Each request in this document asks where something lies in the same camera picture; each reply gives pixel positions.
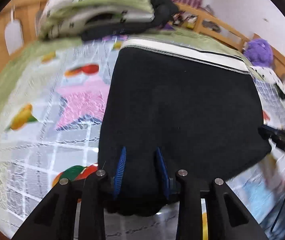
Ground purple plush toy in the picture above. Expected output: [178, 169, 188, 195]
[243, 38, 274, 68]

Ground folded white green quilt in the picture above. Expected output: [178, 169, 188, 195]
[38, 0, 154, 40]

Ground wooden bed frame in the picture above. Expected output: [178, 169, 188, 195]
[0, 0, 285, 80]

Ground fruit print bed sheet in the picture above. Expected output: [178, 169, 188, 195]
[0, 37, 285, 239]

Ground black pants white waistband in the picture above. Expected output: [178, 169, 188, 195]
[98, 38, 271, 216]

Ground black clothes pile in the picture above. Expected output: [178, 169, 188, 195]
[80, 0, 179, 42]

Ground green bed blanket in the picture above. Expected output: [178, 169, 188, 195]
[0, 27, 248, 140]

